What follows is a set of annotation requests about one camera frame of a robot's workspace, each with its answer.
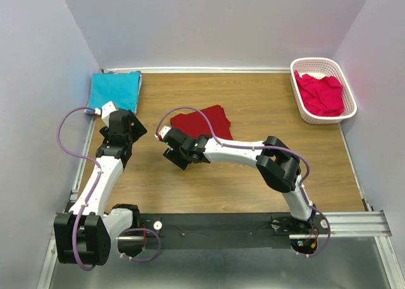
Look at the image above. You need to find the dark red t-shirt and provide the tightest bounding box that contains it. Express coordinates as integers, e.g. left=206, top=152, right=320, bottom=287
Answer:
left=170, top=105, right=233, bottom=140

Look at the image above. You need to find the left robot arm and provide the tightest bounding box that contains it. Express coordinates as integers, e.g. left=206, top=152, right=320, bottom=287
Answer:
left=54, top=108, right=147, bottom=271

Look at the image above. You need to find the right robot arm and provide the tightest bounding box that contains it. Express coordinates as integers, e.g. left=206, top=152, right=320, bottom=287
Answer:
left=156, top=126, right=315, bottom=233

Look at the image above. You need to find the folded cyan t-shirt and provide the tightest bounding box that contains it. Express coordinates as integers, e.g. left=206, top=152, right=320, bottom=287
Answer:
left=87, top=71, right=142, bottom=114

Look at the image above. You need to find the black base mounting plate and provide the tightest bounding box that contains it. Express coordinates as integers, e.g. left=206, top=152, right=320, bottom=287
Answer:
left=140, top=212, right=328, bottom=250

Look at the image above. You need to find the magenta t-shirt in basket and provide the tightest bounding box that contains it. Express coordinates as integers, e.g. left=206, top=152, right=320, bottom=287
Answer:
left=294, top=71, right=344, bottom=117

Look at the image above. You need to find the pink plastic laundry basket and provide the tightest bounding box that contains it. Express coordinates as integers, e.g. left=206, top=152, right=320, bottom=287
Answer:
left=290, top=57, right=358, bottom=125

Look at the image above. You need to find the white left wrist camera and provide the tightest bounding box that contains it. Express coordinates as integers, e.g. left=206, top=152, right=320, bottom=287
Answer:
left=93, top=101, right=118, bottom=126

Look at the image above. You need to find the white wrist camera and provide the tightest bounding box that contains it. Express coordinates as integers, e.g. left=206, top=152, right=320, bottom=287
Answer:
left=154, top=126, right=171, bottom=142
left=93, top=101, right=118, bottom=126

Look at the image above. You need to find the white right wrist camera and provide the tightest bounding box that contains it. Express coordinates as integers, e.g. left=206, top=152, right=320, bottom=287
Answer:
left=154, top=126, right=171, bottom=142

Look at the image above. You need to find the aluminium table edge rail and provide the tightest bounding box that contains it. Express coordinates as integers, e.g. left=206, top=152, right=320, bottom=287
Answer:
left=101, top=66, right=290, bottom=74

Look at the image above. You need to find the front aluminium rail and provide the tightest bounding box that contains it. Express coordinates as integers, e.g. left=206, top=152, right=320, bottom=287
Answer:
left=50, top=210, right=393, bottom=239

